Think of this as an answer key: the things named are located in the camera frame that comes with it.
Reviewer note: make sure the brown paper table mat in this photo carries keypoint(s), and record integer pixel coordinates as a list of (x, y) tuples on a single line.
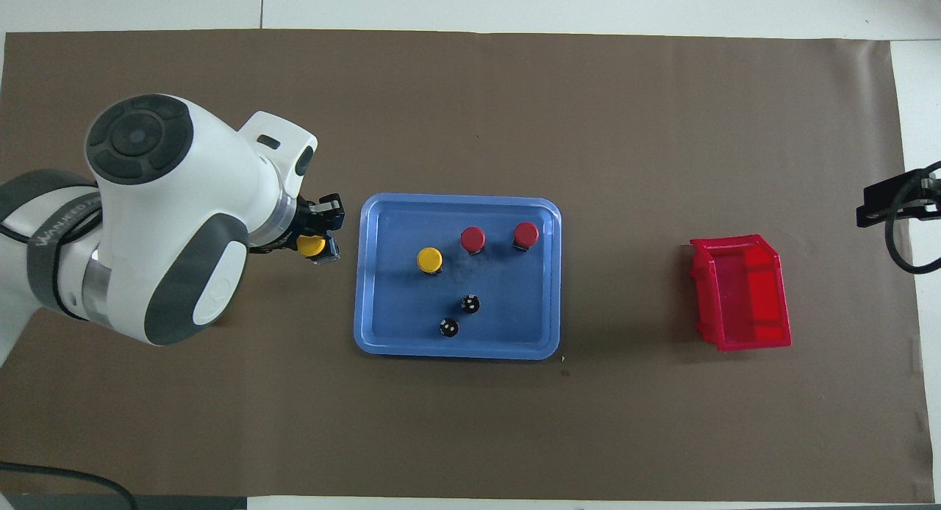
[(470, 113)]

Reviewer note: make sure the red push button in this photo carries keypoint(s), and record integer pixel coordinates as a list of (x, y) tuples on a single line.
[(526, 234), (473, 237)]

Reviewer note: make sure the blue plastic tray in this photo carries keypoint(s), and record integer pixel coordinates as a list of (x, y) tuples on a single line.
[(412, 311)]

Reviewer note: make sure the red plastic parts bin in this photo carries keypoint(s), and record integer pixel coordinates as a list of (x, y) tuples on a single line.
[(742, 297)]

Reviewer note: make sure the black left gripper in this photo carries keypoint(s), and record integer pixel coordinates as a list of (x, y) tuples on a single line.
[(298, 220)]

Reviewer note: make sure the black push button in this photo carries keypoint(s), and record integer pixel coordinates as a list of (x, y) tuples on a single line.
[(470, 303), (448, 327)]

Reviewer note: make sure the yellow push button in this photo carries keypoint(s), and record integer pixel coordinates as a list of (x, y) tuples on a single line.
[(312, 245), (429, 259)]

